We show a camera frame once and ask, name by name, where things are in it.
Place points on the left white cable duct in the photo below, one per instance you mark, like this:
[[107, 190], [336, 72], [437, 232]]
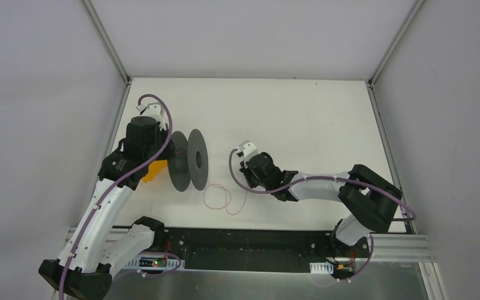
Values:
[[154, 263]]

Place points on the yellow plastic bin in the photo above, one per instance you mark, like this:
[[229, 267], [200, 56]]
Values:
[[154, 169]]

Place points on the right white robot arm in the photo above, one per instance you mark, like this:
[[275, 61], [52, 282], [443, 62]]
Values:
[[371, 200]]

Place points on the black perforated cable spool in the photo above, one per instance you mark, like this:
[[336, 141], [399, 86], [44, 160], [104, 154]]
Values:
[[190, 163]]

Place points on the right white cable duct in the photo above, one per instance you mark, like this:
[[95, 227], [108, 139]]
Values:
[[321, 268]]

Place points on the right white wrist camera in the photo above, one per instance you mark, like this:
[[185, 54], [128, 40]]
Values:
[[247, 150]]

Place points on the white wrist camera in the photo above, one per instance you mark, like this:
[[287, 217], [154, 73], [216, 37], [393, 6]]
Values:
[[247, 150], [155, 111]]

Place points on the white cable duct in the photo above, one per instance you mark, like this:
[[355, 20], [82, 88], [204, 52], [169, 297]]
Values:
[[154, 263], [321, 268]]

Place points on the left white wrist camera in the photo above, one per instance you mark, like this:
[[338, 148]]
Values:
[[155, 111]]

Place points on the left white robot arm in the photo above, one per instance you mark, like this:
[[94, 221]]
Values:
[[84, 269]]

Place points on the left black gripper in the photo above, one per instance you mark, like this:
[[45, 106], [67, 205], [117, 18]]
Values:
[[164, 148]]

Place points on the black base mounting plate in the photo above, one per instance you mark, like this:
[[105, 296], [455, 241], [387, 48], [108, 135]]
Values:
[[254, 250]]

